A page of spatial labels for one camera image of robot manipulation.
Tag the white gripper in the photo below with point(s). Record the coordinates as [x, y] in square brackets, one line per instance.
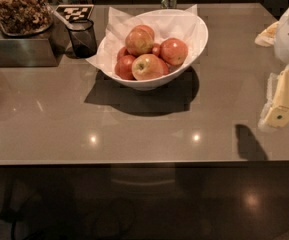
[275, 112]

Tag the hidden right lower apple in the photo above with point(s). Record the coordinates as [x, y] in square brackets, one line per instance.
[164, 66]

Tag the small middle red apple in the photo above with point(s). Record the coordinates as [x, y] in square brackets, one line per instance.
[156, 49]

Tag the front yellow-red apple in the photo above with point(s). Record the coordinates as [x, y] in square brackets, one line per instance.
[147, 67]

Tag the top red-yellow apple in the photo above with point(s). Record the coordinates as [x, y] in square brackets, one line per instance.
[139, 42]

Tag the white paper liner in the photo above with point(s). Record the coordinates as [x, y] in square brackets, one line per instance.
[166, 23]

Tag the black mesh cup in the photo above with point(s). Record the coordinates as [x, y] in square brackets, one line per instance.
[82, 36]

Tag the black white marker tag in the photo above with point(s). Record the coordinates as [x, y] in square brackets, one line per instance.
[75, 12]

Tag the stainless steel box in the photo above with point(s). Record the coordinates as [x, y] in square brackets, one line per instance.
[41, 50]

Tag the glass jar of nuts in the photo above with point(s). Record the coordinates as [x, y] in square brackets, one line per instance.
[19, 18]

